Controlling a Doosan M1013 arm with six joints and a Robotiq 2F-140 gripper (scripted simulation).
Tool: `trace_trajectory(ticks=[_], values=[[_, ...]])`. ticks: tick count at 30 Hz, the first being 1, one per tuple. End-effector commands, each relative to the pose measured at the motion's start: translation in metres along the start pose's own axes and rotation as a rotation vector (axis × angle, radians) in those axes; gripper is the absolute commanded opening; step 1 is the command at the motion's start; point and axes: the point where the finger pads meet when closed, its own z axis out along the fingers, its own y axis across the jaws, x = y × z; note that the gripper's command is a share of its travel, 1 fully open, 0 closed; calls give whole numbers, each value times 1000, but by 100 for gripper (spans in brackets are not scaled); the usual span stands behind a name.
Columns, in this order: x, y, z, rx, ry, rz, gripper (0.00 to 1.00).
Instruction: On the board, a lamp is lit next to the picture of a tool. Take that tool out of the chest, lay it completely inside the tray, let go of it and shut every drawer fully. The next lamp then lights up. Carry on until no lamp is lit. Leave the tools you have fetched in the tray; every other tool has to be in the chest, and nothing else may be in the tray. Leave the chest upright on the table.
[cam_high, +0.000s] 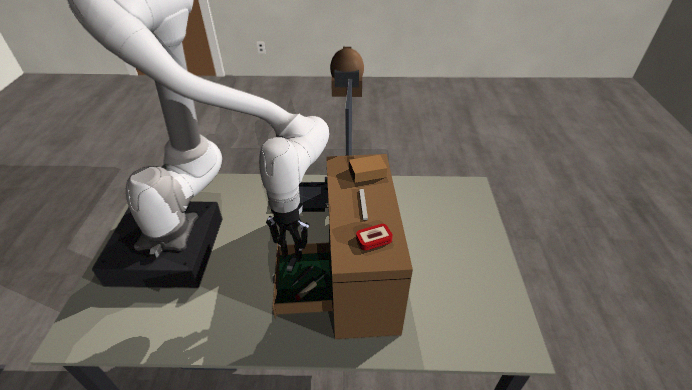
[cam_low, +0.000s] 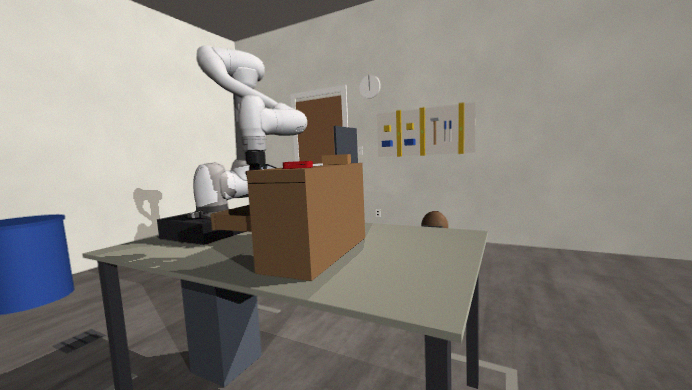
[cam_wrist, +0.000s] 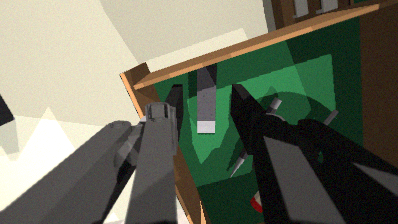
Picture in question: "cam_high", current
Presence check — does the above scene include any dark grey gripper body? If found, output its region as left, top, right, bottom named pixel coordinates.
left=273, top=207, right=301, bottom=231

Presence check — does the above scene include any brown wooden tool chest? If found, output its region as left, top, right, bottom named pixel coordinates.
left=272, top=154, right=413, bottom=339

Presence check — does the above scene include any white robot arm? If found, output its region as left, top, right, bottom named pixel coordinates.
left=67, top=0, right=329, bottom=257

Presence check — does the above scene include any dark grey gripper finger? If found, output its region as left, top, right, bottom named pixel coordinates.
left=287, top=221, right=310, bottom=262
left=266, top=216, right=288, bottom=259

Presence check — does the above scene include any cream-handled screwdriver with red band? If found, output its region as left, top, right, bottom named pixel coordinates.
left=295, top=271, right=329, bottom=301

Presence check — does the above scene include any red rectangular tin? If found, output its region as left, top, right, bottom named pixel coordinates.
left=356, top=224, right=392, bottom=250

